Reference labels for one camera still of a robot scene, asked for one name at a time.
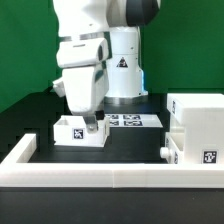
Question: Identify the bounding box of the white fiducial marker sheet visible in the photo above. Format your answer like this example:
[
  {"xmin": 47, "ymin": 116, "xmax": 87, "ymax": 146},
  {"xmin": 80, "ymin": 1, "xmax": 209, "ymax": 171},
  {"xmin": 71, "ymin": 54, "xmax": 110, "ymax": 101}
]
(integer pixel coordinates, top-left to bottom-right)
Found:
[{"xmin": 105, "ymin": 114, "xmax": 163, "ymax": 128}]

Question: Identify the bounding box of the white workspace border fence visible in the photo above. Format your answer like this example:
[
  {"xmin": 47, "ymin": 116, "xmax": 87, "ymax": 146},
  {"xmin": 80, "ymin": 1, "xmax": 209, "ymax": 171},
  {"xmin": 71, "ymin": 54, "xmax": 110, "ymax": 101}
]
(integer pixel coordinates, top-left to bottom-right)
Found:
[{"xmin": 0, "ymin": 134, "xmax": 224, "ymax": 188}]

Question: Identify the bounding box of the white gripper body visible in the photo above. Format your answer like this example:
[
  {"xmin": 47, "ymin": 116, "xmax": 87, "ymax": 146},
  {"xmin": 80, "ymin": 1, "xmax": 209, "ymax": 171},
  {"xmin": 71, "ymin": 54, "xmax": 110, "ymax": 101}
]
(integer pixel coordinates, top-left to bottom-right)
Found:
[{"xmin": 53, "ymin": 38, "xmax": 109, "ymax": 116}]

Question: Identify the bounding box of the white drawer box front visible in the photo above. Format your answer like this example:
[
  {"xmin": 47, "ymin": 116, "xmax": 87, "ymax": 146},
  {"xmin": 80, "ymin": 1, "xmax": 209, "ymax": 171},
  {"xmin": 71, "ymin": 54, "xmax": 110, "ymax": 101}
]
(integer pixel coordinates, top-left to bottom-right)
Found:
[{"xmin": 160, "ymin": 132, "xmax": 185, "ymax": 164}]

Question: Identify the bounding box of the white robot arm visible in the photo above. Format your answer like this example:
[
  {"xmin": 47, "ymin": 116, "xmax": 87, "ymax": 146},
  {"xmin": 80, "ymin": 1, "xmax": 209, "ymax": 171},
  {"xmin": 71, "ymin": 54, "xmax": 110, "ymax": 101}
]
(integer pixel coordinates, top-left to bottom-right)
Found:
[{"xmin": 53, "ymin": 0, "xmax": 161, "ymax": 133}]

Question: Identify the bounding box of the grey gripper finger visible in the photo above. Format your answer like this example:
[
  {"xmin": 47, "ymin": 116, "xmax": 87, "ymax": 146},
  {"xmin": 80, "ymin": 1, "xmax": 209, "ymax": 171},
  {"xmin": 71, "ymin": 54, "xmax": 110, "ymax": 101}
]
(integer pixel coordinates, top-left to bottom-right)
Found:
[{"xmin": 83, "ymin": 115, "xmax": 98, "ymax": 133}]

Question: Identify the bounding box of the white drawer box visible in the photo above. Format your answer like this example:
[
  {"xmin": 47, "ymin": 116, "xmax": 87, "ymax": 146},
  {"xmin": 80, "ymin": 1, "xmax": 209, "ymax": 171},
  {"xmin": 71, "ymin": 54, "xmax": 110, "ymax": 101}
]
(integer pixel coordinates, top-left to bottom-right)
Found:
[
  {"xmin": 160, "ymin": 132, "xmax": 185, "ymax": 164},
  {"xmin": 53, "ymin": 115, "xmax": 110, "ymax": 147}
]

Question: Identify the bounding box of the white drawer cabinet frame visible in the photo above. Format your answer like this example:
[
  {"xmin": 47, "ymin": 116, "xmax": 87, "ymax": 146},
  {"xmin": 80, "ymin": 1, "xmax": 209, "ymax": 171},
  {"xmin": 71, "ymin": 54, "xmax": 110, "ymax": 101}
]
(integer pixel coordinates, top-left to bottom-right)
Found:
[{"xmin": 167, "ymin": 93, "xmax": 224, "ymax": 165}]

